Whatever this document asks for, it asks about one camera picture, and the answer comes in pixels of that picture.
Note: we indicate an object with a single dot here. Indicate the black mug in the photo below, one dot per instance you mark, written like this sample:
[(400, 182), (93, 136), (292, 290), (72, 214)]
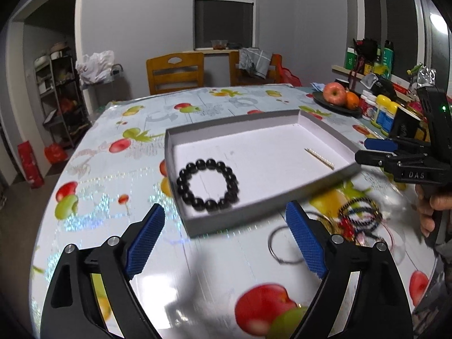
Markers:
[(407, 125)]

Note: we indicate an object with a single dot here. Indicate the metal storage shelf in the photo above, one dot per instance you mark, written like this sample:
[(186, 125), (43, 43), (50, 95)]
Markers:
[(60, 97)]

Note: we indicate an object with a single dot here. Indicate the red bead gold jewelry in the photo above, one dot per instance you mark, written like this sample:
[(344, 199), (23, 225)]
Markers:
[(347, 229)]

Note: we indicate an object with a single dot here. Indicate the grey checked cloth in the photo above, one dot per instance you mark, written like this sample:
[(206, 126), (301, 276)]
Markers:
[(254, 61)]

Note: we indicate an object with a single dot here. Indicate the white pearl hair clip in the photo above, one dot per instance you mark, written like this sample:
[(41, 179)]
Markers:
[(320, 158)]

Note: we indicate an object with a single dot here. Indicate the red apple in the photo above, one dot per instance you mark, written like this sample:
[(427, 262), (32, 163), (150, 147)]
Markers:
[(335, 94)]

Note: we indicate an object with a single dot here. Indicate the orange fruit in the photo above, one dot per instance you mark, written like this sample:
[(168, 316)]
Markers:
[(352, 100)]

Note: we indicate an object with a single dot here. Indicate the person's right hand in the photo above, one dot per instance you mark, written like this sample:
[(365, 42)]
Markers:
[(428, 205)]

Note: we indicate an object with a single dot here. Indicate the yellow lid bottle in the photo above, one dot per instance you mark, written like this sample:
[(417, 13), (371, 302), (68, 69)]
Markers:
[(384, 114)]

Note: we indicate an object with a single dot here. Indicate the black fruit plate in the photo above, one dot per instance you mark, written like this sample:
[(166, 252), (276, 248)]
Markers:
[(318, 98)]

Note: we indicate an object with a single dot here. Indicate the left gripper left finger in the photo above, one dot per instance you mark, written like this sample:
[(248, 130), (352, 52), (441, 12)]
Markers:
[(71, 308)]

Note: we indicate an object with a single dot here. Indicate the red bag on floor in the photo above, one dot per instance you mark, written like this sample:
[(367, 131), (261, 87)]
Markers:
[(30, 166)]

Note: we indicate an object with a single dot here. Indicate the grey cardboard tray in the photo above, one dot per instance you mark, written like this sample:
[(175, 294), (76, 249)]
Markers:
[(266, 152)]

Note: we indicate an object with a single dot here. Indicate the left wooden chair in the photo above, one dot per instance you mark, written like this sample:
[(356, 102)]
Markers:
[(174, 72)]

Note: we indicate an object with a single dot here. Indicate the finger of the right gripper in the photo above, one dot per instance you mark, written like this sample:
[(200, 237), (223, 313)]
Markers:
[(377, 144), (380, 159)]

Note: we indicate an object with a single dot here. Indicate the wooden chair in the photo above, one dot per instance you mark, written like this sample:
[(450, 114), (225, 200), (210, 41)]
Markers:
[(243, 77), (174, 72)]

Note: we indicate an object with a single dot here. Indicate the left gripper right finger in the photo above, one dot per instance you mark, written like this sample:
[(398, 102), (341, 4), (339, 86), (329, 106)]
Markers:
[(380, 308)]

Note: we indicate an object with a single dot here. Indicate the thin silver bangle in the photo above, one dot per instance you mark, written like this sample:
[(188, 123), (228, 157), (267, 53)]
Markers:
[(283, 248)]

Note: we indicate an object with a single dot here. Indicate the right wooden chair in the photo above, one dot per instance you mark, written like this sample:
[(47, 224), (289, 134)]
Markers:
[(243, 77)]

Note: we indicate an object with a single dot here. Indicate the white plastic bag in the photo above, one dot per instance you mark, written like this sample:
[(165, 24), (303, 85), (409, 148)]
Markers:
[(95, 68)]

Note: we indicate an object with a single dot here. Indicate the window with white frame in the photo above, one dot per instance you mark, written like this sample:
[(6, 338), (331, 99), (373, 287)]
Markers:
[(227, 23)]

